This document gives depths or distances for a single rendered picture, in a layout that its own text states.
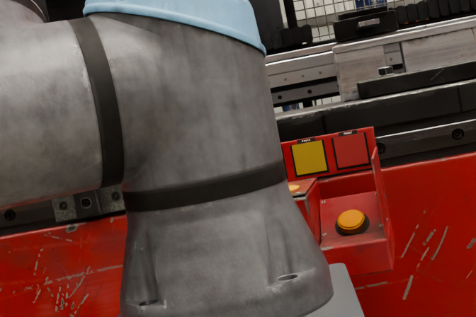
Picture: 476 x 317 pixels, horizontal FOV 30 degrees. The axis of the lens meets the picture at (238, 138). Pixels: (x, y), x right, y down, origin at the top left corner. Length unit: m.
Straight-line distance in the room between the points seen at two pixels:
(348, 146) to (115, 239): 0.41
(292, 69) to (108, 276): 0.58
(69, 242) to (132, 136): 0.92
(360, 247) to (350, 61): 0.43
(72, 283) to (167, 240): 0.91
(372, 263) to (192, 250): 0.62
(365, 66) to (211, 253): 0.97
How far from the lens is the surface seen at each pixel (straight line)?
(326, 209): 1.27
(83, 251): 1.47
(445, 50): 1.52
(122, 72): 0.56
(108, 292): 1.47
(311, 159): 1.31
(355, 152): 1.30
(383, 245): 1.17
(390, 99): 1.39
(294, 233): 0.60
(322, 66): 1.77
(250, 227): 0.58
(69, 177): 0.57
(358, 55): 1.51
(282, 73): 1.77
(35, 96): 0.55
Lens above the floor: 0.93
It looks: 3 degrees down
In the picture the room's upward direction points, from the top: 11 degrees counter-clockwise
